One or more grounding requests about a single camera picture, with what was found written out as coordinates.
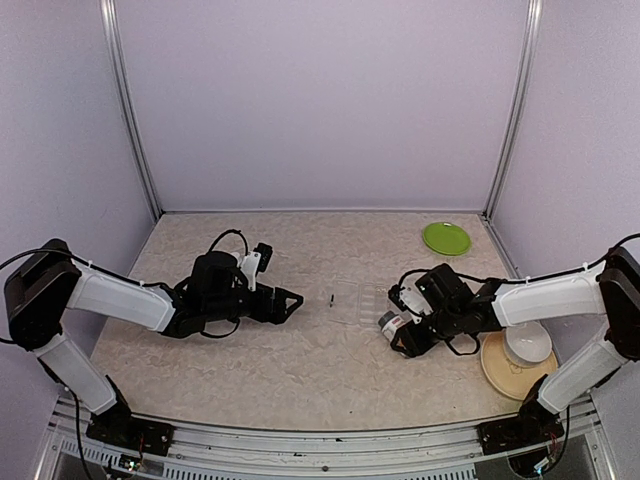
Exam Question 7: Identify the beige plate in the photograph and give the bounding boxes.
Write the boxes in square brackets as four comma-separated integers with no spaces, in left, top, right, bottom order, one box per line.
[480,332,558,401]

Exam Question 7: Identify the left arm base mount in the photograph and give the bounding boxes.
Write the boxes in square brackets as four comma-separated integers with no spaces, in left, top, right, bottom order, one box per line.
[86,406,174,457]

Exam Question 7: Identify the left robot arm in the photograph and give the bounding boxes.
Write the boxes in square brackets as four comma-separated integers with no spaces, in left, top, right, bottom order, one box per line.
[4,239,304,445]

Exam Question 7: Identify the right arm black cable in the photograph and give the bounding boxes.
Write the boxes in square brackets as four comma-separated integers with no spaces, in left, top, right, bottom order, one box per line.
[447,334,481,357]

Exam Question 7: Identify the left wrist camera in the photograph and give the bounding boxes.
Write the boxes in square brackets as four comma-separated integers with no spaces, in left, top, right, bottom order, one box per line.
[238,243,273,292]

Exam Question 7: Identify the aluminium frame post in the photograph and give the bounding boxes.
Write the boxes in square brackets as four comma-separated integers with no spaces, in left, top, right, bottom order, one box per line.
[99,0,164,223]
[483,0,544,223]

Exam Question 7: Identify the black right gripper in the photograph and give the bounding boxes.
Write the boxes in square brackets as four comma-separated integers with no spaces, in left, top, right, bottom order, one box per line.
[392,304,462,357]

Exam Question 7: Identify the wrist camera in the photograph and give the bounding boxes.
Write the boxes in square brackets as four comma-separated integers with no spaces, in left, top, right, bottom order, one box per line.
[388,285,432,323]
[238,243,273,292]

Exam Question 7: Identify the orange grey-capped pill bottle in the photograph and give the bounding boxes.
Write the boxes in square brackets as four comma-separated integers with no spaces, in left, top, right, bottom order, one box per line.
[378,310,408,342]

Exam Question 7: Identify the clear plastic pill organizer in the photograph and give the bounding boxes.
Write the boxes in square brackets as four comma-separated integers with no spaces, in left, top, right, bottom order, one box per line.
[328,280,388,329]

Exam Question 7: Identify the front aluminium rail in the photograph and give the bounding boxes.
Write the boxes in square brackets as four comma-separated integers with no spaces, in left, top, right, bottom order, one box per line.
[27,397,623,479]

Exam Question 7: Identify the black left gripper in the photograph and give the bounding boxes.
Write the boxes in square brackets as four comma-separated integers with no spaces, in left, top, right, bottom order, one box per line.
[205,282,303,324]

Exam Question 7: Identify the white bowl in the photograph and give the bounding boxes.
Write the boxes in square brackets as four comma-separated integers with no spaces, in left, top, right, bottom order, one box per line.
[503,321,552,367]

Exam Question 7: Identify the left aluminium frame post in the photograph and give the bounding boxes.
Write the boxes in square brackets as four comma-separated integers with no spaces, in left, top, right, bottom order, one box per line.
[99,0,164,223]

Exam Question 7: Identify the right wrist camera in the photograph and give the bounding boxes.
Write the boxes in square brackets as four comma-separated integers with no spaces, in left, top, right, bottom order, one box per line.
[388,285,432,323]

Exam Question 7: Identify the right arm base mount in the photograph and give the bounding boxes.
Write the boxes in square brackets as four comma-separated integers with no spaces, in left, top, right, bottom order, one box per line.
[477,400,565,455]

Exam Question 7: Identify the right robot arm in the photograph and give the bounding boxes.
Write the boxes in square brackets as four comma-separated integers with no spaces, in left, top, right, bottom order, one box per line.
[378,245,639,444]

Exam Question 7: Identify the right aluminium frame post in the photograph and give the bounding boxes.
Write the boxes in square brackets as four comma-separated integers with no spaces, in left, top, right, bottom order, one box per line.
[483,0,544,223]

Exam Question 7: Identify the green plate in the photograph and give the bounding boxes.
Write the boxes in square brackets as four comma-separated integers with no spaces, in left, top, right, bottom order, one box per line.
[422,222,472,256]

